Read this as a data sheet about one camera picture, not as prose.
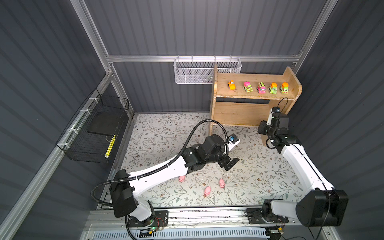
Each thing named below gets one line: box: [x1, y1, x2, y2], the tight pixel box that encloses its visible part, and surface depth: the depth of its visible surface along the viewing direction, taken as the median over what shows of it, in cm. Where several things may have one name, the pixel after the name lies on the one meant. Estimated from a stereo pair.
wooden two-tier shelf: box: [209, 64, 303, 146], surface depth 75 cm
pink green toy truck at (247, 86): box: [242, 81, 253, 93], surface depth 72 cm
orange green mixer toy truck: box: [268, 82, 278, 94], surface depth 71 cm
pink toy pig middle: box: [219, 178, 226, 189], surface depth 86 cm
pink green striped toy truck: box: [257, 82, 267, 94], surface depth 71 cm
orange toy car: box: [227, 80, 236, 90], surface depth 74 cm
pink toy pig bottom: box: [203, 186, 211, 196], surface depth 83 cm
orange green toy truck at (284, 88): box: [279, 82, 289, 94], surface depth 71 cm
